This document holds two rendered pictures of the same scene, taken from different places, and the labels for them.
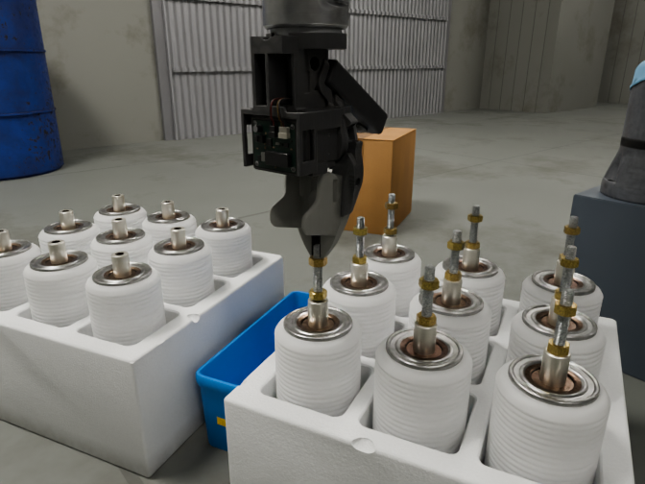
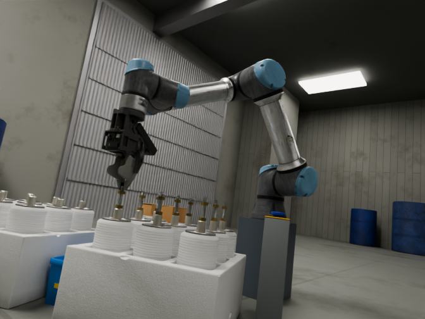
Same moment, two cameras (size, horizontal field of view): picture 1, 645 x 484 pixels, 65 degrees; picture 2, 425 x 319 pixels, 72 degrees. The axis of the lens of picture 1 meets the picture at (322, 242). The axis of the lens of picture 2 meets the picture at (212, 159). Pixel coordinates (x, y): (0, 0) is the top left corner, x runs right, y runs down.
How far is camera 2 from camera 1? 0.41 m
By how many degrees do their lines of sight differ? 31
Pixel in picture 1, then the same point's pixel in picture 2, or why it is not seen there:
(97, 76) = (22, 173)
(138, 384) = (23, 250)
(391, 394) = (140, 238)
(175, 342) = (45, 240)
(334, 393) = (117, 245)
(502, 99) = not seen: hidden behind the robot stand
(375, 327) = not seen: hidden behind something
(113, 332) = (17, 228)
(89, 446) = not seen: outside the picture
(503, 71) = (242, 209)
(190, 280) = (59, 221)
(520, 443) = (185, 251)
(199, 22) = (88, 158)
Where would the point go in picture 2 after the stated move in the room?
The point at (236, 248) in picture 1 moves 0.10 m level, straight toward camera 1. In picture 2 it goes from (85, 218) to (84, 220)
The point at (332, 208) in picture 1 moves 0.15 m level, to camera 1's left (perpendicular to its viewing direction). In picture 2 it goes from (130, 169) to (71, 161)
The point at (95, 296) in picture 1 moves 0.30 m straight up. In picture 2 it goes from (15, 209) to (39, 108)
